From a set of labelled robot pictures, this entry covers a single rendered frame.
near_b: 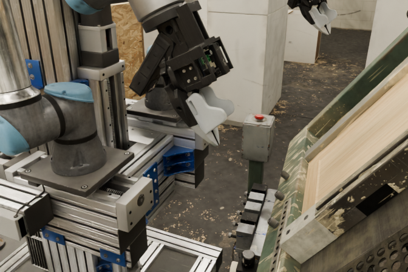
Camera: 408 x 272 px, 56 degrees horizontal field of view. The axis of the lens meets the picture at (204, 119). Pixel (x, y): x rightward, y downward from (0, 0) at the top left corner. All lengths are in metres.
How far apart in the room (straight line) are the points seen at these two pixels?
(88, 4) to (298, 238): 0.69
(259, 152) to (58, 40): 0.91
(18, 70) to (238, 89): 2.84
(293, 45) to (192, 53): 5.63
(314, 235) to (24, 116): 0.72
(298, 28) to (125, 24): 3.71
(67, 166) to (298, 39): 5.30
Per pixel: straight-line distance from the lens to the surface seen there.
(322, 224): 0.94
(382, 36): 4.81
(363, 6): 9.19
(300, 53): 6.14
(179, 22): 0.55
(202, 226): 2.50
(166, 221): 2.54
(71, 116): 1.01
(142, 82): 0.60
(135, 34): 2.89
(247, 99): 3.62
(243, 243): 1.31
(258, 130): 1.60
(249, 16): 3.43
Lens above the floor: 1.59
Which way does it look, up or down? 24 degrees down
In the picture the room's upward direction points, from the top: straight up
